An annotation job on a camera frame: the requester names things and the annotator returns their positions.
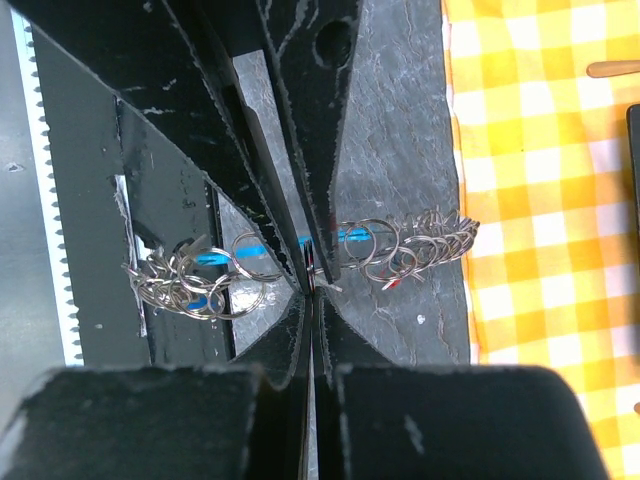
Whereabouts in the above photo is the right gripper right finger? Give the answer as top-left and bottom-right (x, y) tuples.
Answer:
(313, 292), (607, 479)

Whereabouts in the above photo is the gold fork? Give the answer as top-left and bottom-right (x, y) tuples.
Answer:
(586, 60), (640, 78)

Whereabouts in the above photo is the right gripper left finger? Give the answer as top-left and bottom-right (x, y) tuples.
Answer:
(1, 294), (313, 479)

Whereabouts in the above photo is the orange checkered cloth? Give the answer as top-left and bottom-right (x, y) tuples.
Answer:
(443, 1), (639, 479)

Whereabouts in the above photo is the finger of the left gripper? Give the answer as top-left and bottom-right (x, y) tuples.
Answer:
(11, 1), (309, 292)
(256, 0), (362, 283)

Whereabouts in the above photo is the black teal square plate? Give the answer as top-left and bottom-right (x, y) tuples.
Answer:
(626, 104), (640, 230)

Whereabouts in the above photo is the large keyring organiser with rings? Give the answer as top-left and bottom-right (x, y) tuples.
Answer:
(122, 208), (481, 321)

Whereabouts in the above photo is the white cable duct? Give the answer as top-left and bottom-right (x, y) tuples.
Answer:
(10, 9), (84, 367)

